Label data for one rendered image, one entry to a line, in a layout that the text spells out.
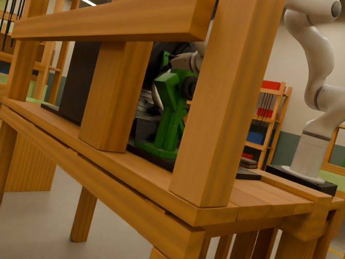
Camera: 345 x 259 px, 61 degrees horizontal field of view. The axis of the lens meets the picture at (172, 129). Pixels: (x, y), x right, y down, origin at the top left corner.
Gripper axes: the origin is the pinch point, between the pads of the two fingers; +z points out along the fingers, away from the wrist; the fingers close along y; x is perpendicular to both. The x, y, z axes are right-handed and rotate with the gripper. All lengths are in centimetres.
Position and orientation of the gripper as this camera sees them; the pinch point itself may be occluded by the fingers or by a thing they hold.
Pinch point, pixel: (168, 72)
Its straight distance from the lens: 122.0
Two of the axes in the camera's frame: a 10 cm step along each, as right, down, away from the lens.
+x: -5.6, 5.9, -5.8
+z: -7.0, 0.4, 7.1
